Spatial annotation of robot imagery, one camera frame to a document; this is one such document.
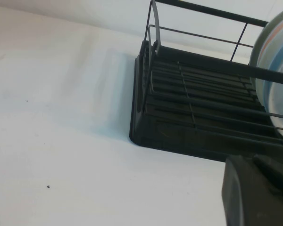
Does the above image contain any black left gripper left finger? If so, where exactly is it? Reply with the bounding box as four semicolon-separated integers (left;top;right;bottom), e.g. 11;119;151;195
222;154;283;226

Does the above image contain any black wire dish rack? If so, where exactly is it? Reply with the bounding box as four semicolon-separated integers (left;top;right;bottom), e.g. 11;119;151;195
141;0;283;148

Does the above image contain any blue plate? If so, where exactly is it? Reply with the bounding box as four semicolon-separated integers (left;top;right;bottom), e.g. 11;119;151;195
261;28;283;142

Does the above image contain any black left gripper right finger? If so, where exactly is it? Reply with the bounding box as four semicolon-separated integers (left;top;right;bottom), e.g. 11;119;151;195
253;153;283;203

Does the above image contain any grey plate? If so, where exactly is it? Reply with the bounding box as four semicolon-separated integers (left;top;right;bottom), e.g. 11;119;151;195
249;4;283;115

